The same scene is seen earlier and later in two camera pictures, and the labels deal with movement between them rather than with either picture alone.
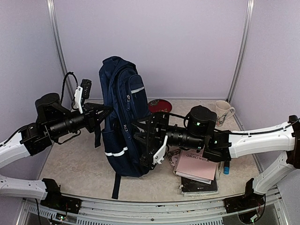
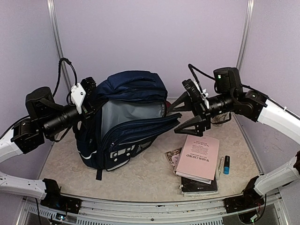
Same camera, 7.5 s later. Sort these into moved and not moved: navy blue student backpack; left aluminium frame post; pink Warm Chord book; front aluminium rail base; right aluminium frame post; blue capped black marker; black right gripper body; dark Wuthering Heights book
Moved: black right gripper body; navy blue student backpack
Not moved: pink Warm Chord book; dark Wuthering Heights book; front aluminium rail base; blue capped black marker; right aluminium frame post; left aluminium frame post
